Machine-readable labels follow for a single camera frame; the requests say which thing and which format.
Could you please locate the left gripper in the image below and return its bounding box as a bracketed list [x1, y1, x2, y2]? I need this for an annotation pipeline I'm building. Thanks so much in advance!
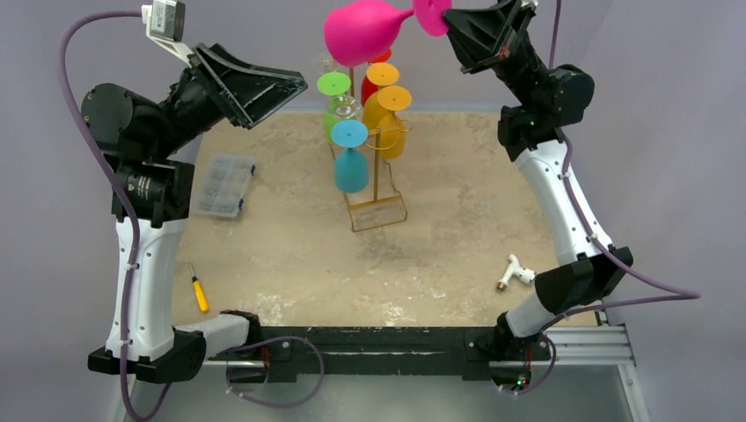
[151, 41, 305, 158]

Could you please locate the pink wine glass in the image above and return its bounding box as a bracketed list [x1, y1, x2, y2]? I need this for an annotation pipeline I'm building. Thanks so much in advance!
[323, 0, 453, 67]

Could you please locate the orange wine glass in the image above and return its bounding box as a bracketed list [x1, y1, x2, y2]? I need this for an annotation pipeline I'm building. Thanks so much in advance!
[376, 85, 413, 161]
[362, 62, 399, 130]

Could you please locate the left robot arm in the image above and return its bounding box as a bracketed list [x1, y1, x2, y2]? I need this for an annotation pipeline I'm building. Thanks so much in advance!
[81, 44, 308, 384]

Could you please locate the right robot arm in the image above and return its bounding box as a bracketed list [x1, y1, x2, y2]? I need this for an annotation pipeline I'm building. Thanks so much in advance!
[442, 1, 633, 358]

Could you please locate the green wine glass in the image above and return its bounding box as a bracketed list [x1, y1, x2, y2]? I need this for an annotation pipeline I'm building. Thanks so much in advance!
[317, 71, 355, 144]

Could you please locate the far clear wine glass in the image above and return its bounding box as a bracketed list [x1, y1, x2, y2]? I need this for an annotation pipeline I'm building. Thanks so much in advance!
[313, 54, 339, 75]

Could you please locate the clear wine glass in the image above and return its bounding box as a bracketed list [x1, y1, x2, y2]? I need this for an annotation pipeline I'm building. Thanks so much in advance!
[313, 54, 339, 75]
[326, 94, 362, 120]

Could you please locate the red wine glass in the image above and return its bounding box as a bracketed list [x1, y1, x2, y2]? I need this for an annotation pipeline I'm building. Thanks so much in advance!
[360, 48, 393, 106]

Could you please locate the blue wine glass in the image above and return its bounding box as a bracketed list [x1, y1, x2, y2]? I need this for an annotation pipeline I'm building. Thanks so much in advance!
[331, 120, 369, 193]

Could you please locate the clear plastic organizer box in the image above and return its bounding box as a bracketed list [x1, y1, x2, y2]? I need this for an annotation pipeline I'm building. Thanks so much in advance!
[191, 153, 257, 219]

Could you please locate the white plastic pipe fitting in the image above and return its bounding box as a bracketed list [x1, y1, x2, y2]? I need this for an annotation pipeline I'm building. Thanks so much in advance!
[496, 254, 537, 291]

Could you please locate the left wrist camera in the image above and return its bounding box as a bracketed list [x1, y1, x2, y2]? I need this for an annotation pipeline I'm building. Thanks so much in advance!
[141, 0, 193, 67]

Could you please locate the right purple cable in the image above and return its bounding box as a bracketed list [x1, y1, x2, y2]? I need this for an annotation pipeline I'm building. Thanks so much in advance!
[542, 0, 702, 333]

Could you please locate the purple cable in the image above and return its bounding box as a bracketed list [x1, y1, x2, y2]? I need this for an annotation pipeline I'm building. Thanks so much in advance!
[56, 10, 173, 422]
[542, 0, 702, 333]

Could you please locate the gold wire glass rack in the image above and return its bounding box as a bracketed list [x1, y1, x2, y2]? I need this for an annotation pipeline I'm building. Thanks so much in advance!
[329, 59, 411, 232]

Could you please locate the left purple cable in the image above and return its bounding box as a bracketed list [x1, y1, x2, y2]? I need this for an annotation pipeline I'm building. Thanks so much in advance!
[56, 10, 173, 422]

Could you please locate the yellow handled screwdriver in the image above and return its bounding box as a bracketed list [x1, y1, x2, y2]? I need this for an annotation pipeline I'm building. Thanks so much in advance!
[188, 262, 210, 313]

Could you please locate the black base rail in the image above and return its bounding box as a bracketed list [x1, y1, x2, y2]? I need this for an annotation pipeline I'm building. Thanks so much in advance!
[217, 326, 552, 382]

